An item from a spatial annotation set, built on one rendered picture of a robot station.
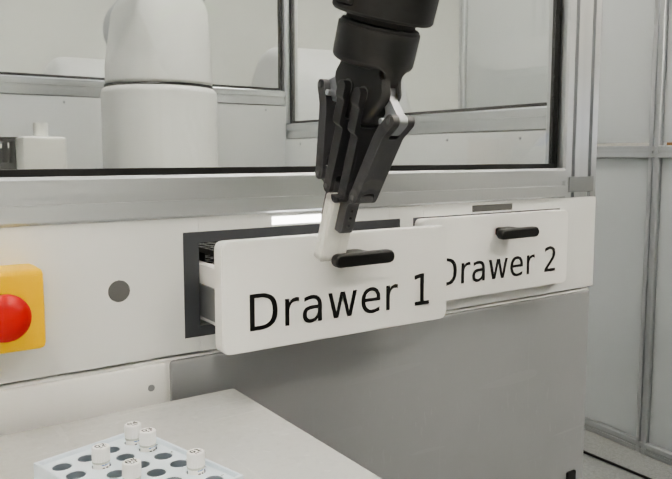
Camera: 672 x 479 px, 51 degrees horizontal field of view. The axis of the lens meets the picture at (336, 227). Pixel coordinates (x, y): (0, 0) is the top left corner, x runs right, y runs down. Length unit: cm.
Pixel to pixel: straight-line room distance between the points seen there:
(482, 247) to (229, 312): 42
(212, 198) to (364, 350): 28
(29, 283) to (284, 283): 24
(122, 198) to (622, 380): 223
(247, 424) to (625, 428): 219
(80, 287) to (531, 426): 72
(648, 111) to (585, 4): 142
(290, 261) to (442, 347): 34
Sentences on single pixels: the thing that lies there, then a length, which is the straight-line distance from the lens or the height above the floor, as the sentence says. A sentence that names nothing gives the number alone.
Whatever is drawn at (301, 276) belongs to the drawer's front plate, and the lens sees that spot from 73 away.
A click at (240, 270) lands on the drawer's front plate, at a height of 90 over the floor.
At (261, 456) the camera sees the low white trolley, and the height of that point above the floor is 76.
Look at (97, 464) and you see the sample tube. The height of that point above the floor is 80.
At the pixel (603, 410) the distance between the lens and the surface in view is 282.
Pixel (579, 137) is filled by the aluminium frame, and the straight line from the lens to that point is 117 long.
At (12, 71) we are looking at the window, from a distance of 73.
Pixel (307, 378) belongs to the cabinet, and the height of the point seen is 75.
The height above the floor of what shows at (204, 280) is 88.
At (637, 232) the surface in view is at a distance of 261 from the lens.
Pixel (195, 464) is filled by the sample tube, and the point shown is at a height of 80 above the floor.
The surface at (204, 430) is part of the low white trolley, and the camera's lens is 68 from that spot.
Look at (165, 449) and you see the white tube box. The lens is 56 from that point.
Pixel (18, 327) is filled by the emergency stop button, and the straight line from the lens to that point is 65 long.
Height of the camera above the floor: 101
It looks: 6 degrees down
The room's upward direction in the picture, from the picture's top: straight up
